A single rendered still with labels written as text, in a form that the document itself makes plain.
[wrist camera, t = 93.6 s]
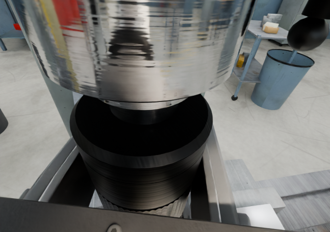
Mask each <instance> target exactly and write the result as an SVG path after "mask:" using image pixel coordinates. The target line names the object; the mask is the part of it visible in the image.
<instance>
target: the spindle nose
mask: <svg viewBox="0 0 330 232"><path fill-rule="evenodd" d="M11 1H12V4H13V6H14V8H15V10H16V13H17V15H18V17H19V19H20V22H21V24H22V26H23V28H24V31H25V33H26V35H27V38H28V40H29V42H30V44H31V47H32V49H33V51H34V53H35V56H36V58H37V60H38V62H39V65H40V67H41V69H42V71H43V73H44V74H45V75H46V76H47V77H48V78H49V79H50V80H52V81H53V82H55V83H56V84H58V85H60V86H62V87H64V88H66V89H68V90H71V91H73V92H76V93H80V94H83V95H86V96H89V97H93V98H98V99H102V100H108V101H115V102H125V103H157V102H167V101H173V100H179V99H184V98H188V97H192V96H195V95H198V94H201V93H204V92H206V91H209V90H211V89H213V88H215V87H217V86H219V85H221V84H222V83H223V82H225V81H226V80H227V79H228V78H229V77H230V76H231V74H232V73H233V70H234V68H235V65H236V62H237V59H238V56H239V53H240V50H241V47H242V45H243V42H244V39H245V36H246V33H247V30H248V27H249V24H250V21H251V19H252V16H253V13H254V10H255V7H256V5H257V2H258V0H11Z"/></svg>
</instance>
